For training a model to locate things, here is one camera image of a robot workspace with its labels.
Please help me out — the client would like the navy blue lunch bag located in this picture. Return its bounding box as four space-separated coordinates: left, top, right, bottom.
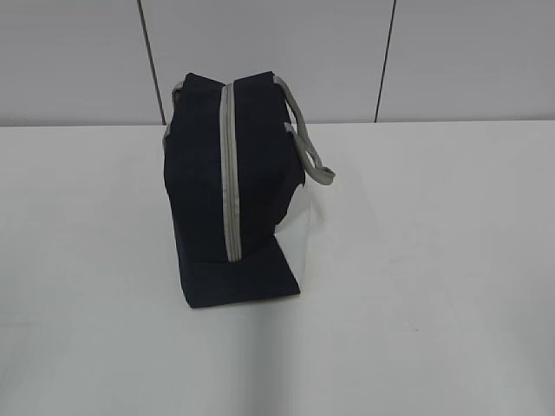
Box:
162 72 335 309

